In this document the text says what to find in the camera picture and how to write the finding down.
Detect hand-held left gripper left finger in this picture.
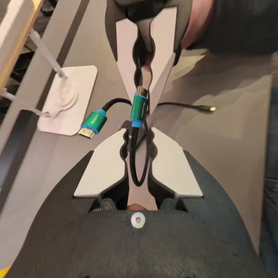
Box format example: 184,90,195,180
73,128,129,198

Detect person's blue jeans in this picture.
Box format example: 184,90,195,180
259,86,278,261

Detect black and silver usb hub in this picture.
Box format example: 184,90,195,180
120,102,217,150

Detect yellow plastic bin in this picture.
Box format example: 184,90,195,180
0,265,12,278

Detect person's right forearm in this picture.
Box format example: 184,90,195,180
186,0,278,56

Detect black braided hdmi cable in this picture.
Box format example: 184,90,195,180
78,86,151,188

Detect white wooden laptop stand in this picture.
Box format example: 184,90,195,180
0,0,98,136

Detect person's right hand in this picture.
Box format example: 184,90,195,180
182,0,216,50

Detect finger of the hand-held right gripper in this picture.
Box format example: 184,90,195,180
116,18,142,103
148,7,177,115

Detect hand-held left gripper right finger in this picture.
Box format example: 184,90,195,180
148,127,204,203

